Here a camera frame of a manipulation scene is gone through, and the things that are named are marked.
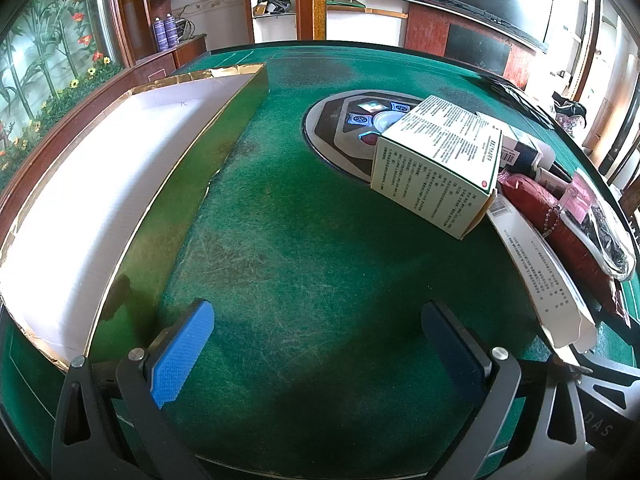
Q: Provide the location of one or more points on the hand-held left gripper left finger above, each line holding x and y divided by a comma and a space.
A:
182, 355

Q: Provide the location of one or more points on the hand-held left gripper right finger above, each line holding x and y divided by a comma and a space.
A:
452, 355

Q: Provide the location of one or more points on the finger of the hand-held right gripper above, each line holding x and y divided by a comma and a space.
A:
605, 377

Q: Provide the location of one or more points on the long white carton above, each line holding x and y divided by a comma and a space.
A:
540, 280

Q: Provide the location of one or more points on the red pouch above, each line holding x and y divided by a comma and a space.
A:
575, 250

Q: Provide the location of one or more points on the white green medicine box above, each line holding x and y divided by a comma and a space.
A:
430, 170

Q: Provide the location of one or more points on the green gold cardboard box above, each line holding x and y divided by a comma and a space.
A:
75, 200

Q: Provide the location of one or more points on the white blue carton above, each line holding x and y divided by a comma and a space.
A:
522, 152

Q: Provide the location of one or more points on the clear plastic bag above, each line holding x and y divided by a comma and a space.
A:
612, 240

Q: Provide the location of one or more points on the pink tag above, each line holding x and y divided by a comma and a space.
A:
580, 200

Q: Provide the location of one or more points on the wooden chair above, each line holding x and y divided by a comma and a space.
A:
622, 160

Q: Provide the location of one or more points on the round table control panel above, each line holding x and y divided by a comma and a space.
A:
340, 125

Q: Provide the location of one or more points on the dark clothes pile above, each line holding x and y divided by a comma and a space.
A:
570, 112

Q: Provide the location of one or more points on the wooden cabinet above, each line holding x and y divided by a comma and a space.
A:
190, 50

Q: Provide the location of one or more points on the red tv cabinet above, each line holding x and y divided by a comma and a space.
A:
425, 30

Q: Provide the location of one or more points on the black bag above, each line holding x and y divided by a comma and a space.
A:
277, 2

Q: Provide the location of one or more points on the green mat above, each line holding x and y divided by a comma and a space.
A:
345, 4

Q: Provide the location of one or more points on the wooden pillar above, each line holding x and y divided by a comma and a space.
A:
310, 0

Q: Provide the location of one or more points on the floral wall mural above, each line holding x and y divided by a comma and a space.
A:
45, 60

